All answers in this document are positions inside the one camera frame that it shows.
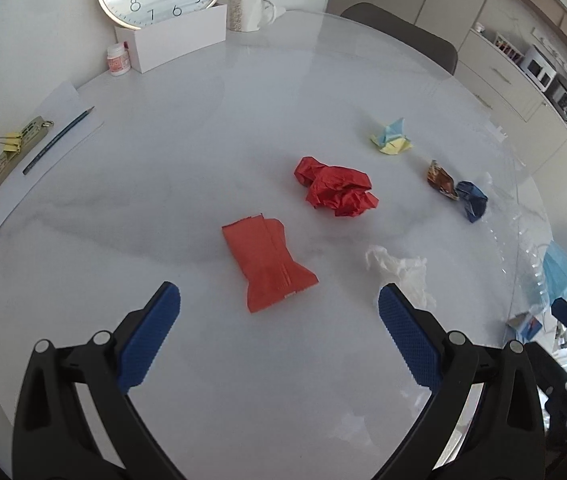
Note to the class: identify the crumpled blue yellow paper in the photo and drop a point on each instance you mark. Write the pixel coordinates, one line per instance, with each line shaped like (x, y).
(391, 140)

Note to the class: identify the yellow binder clip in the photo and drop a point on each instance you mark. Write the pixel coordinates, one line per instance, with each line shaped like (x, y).
(12, 141)

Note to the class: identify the grey dining chair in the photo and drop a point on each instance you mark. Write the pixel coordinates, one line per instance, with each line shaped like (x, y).
(413, 35)

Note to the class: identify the small blue white box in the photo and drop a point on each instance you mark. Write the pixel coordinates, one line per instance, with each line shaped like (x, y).
(526, 325)

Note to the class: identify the crumpled white tissue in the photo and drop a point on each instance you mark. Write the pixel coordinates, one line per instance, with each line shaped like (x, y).
(403, 267)

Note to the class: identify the silver toaster oven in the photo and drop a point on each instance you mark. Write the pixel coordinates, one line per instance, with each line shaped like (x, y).
(563, 100)

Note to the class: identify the crumpled red paper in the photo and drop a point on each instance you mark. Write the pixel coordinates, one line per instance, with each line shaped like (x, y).
(338, 187)

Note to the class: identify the red snack packet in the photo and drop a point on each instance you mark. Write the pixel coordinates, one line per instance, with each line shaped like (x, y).
(263, 265)

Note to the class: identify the blue wrapper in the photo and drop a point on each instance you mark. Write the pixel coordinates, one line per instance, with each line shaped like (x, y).
(473, 200)

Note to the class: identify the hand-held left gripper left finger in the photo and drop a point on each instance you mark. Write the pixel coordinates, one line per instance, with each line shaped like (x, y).
(148, 335)

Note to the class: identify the white microwave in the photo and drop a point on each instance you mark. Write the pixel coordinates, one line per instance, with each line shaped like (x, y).
(537, 67)

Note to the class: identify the small white red-label bottle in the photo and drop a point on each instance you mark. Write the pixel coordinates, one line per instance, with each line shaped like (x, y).
(117, 62)

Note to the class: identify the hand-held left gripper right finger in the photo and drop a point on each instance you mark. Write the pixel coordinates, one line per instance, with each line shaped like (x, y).
(408, 335)

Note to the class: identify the white kitchen cabinet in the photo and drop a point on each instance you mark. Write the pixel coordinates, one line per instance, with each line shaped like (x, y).
(493, 80)

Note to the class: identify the blue face mask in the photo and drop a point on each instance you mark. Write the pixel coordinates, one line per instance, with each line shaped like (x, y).
(558, 270)

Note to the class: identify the crumpled brown candy wrapper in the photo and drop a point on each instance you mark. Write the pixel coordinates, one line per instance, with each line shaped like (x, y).
(441, 180)

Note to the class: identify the white rectangular box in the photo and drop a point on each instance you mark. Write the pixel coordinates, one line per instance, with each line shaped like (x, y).
(178, 40)

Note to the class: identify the white mug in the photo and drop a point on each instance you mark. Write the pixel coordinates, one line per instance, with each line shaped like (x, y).
(246, 10)

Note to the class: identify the dark pencil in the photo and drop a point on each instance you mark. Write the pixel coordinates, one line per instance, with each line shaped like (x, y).
(58, 140)

